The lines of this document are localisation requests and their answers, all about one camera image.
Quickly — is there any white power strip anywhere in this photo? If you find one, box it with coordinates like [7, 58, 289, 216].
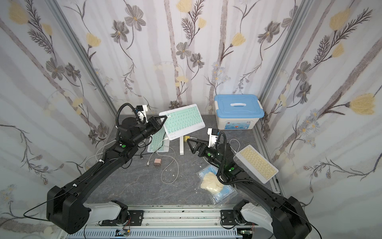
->
[179, 136, 184, 155]

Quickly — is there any green keyboard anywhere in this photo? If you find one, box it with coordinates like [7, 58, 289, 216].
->
[159, 104, 206, 140]
[147, 127, 170, 153]

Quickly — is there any black USB cable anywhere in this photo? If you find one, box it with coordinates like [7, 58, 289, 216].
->
[122, 135, 168, 169]

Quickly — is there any pink USB charger end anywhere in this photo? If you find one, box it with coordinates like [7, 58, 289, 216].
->
[154, 158, 162, 166]

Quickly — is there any white USB cable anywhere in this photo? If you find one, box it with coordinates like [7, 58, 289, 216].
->
[146, 137, 180, 185]

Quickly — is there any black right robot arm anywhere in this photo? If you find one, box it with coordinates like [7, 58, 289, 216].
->
[187, 131, 316, 239]

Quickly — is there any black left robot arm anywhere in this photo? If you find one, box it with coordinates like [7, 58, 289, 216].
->
[46, 103, 167, 234]

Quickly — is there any bag of gloves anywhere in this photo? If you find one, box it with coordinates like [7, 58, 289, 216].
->
[197, 165, 238, 205]

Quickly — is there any blue lid storage box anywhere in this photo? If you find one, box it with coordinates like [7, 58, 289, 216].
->
[214, 94, 265, 130]

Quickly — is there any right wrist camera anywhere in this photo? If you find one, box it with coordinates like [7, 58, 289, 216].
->
[208, 128, 219, 147]

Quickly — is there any white cable near right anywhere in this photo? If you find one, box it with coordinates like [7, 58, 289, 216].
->
[228, 137, 241, 153]

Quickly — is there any yellow wireless keyboard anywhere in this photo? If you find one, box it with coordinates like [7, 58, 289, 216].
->
[235, 145, 279, 184]

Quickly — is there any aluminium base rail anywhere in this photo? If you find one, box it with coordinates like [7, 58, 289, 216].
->
[56, 191, 305, 239]

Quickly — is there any white ribbed cable duct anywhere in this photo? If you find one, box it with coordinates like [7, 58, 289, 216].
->
[65, 228, 243, 239]

